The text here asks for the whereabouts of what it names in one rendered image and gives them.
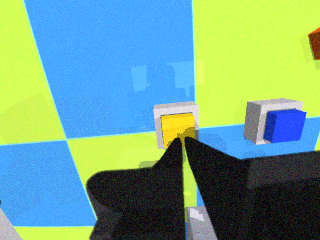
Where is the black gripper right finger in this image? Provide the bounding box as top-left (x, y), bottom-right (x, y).
top-left (185, 136), bottom-right (320, 240)

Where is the yellow button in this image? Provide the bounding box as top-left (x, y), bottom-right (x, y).
top-left (153, 101), bottom-right (199, 149)

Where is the orange block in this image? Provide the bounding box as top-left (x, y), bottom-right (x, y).
top-left (308, 27), bottom-right (320, 60)

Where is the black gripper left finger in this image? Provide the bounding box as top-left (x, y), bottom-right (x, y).
top-left (85, 137), bottom-right (186, 240)

